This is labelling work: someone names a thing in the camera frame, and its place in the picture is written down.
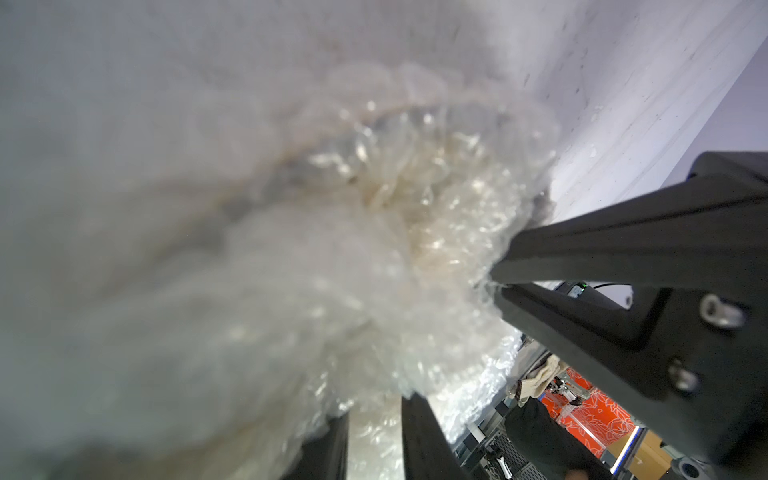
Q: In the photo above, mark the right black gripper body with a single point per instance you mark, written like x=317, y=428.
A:
x=701, y=389

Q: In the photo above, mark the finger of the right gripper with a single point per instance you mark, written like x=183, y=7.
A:
x=707, y=233

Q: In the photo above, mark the clear bubble wrap sheet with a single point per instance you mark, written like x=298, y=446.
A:
x=195, y=283

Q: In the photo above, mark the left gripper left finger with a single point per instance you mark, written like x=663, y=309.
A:
x=324, y=458

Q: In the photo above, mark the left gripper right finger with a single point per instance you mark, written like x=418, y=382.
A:
x=426, y=453

